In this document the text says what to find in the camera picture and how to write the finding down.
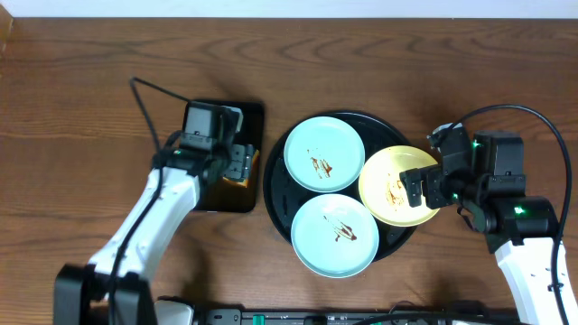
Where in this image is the yellow plate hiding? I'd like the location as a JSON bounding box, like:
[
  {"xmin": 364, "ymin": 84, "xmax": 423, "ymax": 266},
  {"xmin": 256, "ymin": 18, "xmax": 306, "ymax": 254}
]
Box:
[{"xmin": 358, "ymin": 145, "xmax": 440, "ymax": 228}]

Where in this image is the orange green scrubbing sponge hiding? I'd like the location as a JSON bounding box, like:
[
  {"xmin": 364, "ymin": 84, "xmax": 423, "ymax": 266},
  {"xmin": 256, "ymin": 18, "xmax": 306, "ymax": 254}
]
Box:
[{"xmin": 223, "ymin": 150, "xmax": 260, "ymax": 188}]

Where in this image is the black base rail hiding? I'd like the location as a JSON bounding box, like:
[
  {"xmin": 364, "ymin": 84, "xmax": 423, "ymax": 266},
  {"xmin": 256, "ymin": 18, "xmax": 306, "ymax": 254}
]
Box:
[{"xmin": 192, "ymin": 308, "xmax": 521, "ymax": 325}]

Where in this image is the mint plate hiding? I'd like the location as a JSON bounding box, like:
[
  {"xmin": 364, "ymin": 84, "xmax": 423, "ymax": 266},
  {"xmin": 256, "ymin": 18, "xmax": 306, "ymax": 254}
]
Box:
[
  {"xmin": 283, "ymin": 116, "xmax": 366, "ymax": 193},
  {"xmin": 291, "ymin": 193, "xmax": 379, "ymax": 278}
]

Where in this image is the black round tray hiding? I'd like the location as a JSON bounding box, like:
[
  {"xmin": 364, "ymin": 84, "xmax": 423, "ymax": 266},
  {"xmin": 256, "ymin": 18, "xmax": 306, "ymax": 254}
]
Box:
[{"xmin": 263, "ymin": 110, "xmax": 416, "ymax": 262}]

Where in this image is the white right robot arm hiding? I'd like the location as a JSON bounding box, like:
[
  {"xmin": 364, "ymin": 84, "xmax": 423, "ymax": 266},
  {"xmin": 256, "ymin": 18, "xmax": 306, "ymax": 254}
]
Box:
[{"xmin": 400, "ymin": 124, "xmax": 577, "ymax": 324}]

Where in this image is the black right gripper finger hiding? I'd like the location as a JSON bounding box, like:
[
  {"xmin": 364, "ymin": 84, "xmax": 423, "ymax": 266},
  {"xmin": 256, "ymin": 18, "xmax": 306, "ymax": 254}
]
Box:
[
  {"xmin": 399, "ymin": 169, "xmax": 422, "ymax": 208},
  {"xmin": 422, "ymin": 165, "xmax": 441, "ymax": 209}
]

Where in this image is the black rectangular tray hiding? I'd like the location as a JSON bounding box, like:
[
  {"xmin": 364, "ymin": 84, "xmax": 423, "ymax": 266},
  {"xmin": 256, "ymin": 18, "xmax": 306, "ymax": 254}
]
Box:
[{"xmin": 185, "ymin": 99, "xmax": 265, "ymax": 213}]

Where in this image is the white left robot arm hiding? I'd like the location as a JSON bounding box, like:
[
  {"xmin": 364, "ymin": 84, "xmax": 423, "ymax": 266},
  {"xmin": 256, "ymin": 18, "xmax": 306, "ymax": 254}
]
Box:
[{"xmin": 53, "ymin": 100, "xmax": 265, "ymax": 324}]

